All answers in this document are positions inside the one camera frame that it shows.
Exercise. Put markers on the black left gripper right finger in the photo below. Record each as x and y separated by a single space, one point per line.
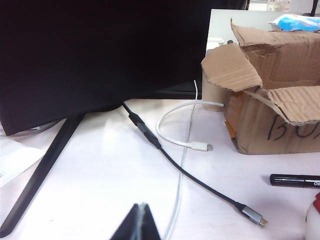
148 227

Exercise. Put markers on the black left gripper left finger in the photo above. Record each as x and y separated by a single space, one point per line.
128 227

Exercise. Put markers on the torn cardboard box marked BOX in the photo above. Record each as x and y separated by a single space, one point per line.
262 125

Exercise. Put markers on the red white snowboard doll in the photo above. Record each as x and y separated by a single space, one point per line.
315 217

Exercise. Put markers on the black monitor stand leg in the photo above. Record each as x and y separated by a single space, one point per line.
37 172

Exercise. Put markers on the white paper sheet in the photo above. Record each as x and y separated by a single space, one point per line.
15 160

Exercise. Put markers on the silver flat stand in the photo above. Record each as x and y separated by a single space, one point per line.
37 128

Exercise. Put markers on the black marker pen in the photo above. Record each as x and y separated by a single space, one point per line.
295 180

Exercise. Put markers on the large black monitor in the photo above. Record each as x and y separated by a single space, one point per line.
100 50

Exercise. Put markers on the grey partition panel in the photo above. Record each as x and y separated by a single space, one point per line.
225 25

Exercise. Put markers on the blue tissue pack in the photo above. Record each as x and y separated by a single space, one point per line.
297 22

